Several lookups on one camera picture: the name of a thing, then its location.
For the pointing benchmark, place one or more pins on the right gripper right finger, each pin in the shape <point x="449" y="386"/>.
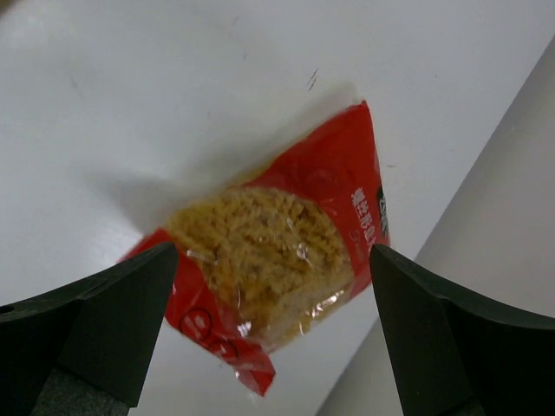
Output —
<point x="454" y="351"/>

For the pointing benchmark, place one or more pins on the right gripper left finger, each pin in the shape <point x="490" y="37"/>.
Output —
<point x="85" y="348"/>

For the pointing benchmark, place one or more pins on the red fusilli pasta bag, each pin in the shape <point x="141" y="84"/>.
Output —
<point x="282" y="245"/>

